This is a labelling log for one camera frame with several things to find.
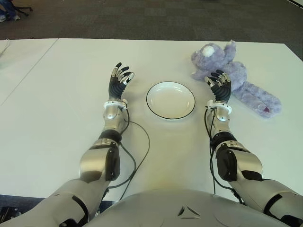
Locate silver robot torso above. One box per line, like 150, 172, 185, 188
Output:
89, 183, 292, 227

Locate black office chair base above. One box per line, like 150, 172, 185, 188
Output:
14, 4, 34, 17

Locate thin black cable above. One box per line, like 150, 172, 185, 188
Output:
117, 106, 151, 204

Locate person legs blue jeans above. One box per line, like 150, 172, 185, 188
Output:
0, 0, 21, 23

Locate thin white wire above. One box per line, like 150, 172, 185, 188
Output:
0, 39, 11, 58

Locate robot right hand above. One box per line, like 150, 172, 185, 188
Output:
204, 70, 232, 103

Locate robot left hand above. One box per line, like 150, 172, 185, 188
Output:
108, 62, 135, 100

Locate thick black cable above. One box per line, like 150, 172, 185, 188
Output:
105, 141, 137, 190

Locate purple plush doll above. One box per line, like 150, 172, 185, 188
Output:
190, 40, 283, 119

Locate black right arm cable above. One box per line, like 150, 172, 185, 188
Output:
204, 106, 246, 205

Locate white plate black rim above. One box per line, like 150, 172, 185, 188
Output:
146, 81, 196, 120

